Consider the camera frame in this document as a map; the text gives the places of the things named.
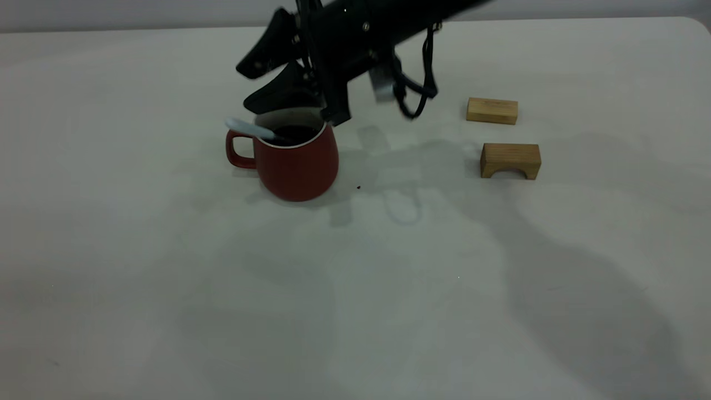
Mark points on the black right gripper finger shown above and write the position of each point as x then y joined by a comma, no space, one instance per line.
286,91
272,47

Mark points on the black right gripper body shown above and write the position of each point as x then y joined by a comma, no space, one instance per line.
355,33

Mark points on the red ceramic cup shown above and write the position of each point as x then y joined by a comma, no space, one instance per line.
300,169

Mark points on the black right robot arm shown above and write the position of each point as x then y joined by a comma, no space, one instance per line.
458,6

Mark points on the flat wooden block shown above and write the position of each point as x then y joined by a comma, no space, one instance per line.
491,111

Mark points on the arched wooden block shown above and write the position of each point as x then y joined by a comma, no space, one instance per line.
511,155

